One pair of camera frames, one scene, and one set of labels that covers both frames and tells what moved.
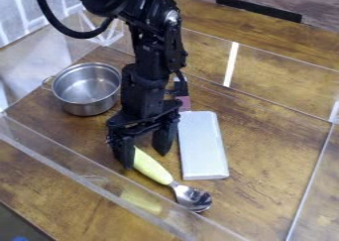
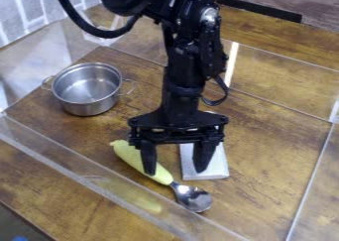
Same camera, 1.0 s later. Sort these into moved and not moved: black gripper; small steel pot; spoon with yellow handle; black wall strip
Moved: black gripper
Not moved: black wall strip; small steel pot; spoon with yellow handle
